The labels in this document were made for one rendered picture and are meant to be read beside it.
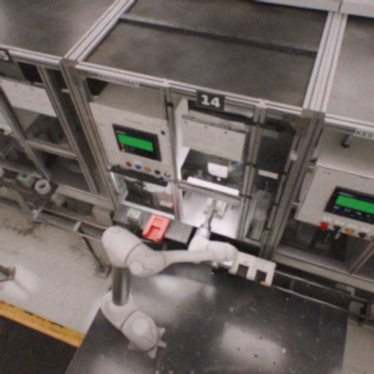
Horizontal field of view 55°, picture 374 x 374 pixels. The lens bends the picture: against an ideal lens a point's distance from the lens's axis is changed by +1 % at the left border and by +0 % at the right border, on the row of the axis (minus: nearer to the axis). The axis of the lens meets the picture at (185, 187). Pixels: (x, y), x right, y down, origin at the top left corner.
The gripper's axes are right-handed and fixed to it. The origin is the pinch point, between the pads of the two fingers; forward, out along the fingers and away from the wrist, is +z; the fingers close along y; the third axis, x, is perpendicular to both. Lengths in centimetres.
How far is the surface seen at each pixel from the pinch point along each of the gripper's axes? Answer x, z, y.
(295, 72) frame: -29, 16, 99
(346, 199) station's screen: -65, -16, 63
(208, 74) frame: 6, 4, 99
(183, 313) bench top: -1, -64, -33
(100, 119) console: 58, -13, 72
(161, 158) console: 26, -13, 54
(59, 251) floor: 137, -33, -101
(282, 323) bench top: -60, -49, -33
